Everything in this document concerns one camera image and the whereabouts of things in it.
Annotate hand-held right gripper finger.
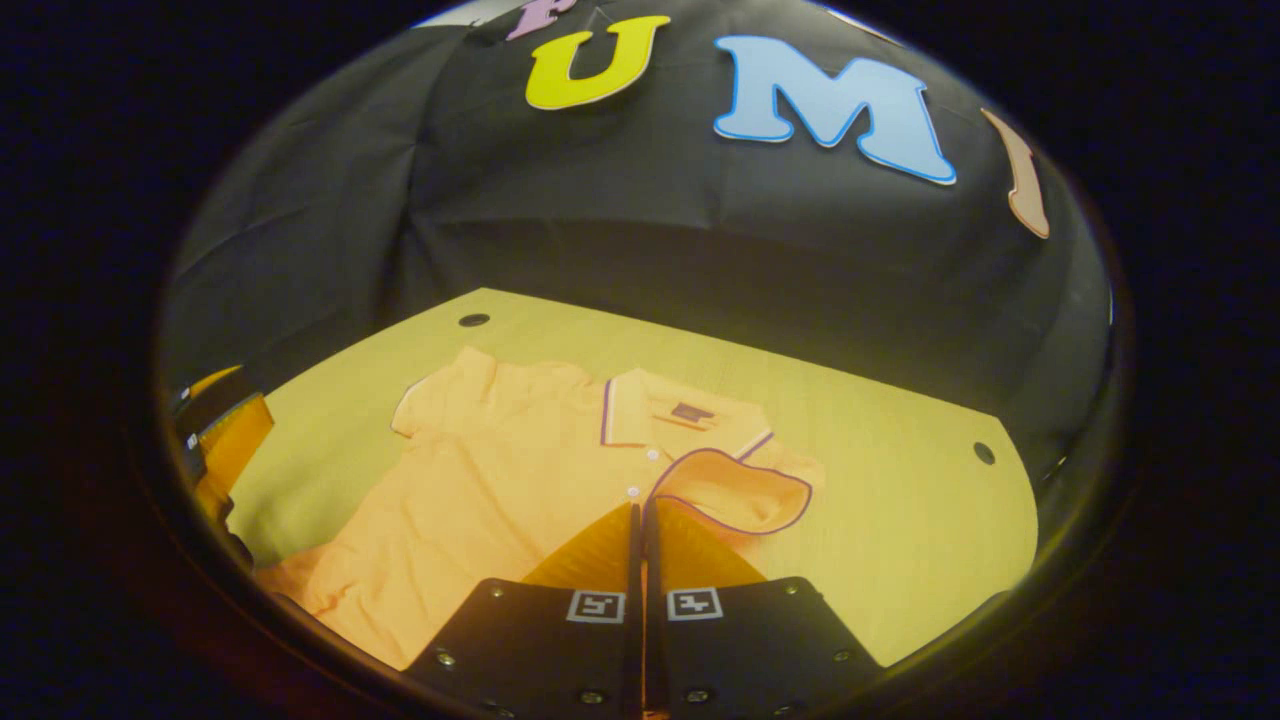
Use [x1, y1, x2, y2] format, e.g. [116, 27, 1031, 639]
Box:
[405, 503, 642, 719]
[643, 498, 886, 719]

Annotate orange T-shirt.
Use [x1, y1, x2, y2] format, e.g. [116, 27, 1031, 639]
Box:
[255, 345, 827, 673]

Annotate black backdrop cloth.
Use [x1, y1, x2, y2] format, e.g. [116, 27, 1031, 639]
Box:
[160, 0, 1113, 481]

